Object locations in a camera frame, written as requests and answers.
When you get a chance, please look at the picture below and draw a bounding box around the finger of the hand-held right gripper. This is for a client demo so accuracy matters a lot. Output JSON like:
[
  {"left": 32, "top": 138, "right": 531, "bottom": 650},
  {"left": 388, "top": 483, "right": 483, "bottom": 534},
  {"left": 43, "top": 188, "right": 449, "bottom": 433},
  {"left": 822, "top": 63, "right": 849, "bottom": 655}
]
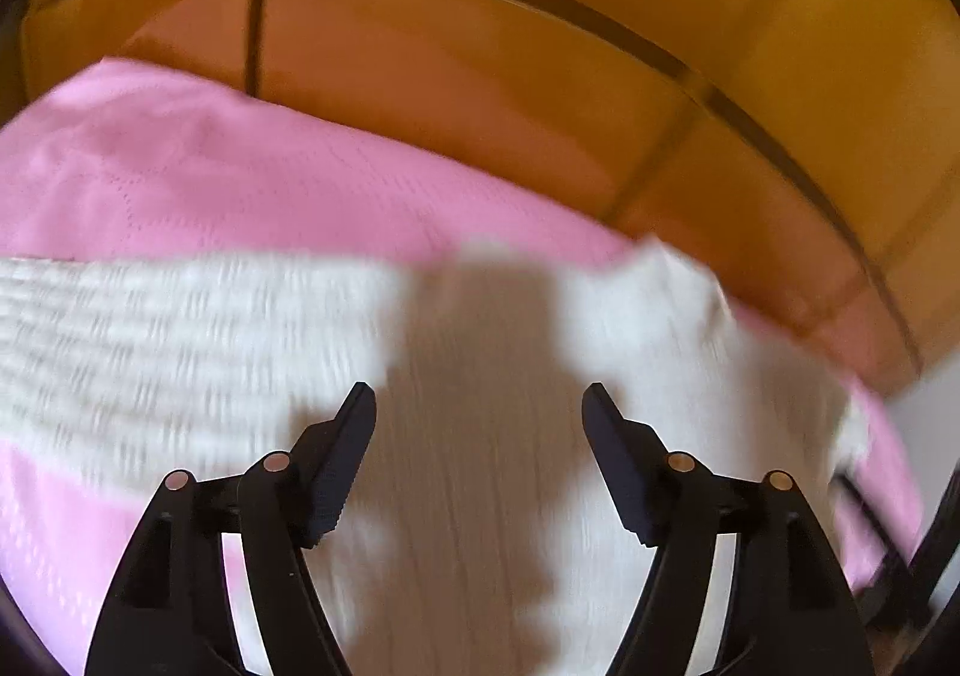
[{"left": 829, "top": 467, "right": 935, "bottom": 639}]

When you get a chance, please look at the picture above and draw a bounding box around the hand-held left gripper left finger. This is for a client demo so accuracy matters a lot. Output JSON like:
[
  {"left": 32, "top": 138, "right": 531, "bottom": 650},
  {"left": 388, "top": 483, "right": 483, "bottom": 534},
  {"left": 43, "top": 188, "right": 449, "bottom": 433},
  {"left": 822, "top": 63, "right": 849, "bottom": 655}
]
[{"left": 85, "top": 381, "right": 377, "bottom": 676}]

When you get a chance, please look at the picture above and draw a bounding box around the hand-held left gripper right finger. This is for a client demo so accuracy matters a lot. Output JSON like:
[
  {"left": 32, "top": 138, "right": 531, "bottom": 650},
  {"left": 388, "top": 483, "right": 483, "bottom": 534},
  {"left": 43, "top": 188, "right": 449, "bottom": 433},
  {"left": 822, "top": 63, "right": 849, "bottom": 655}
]
[{"left": 582, "top": 381, "right": 875, "bottom": 676}]

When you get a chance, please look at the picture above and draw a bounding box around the white knit garment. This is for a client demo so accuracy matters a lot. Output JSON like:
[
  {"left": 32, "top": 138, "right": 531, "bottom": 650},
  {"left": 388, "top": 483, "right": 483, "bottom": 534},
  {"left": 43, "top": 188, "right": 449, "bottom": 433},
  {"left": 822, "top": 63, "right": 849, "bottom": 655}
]
[{"left": 0, "top": 235, "right": 875, "bottom": 676}]

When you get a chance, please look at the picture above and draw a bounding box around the pink dotted blanket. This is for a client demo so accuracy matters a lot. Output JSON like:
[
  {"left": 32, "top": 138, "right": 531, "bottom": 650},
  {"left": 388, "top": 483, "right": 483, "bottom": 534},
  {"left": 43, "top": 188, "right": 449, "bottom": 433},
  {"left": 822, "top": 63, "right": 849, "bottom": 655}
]
[{"left": 0, "top": 56, "right": 928, "bottom": 676}]

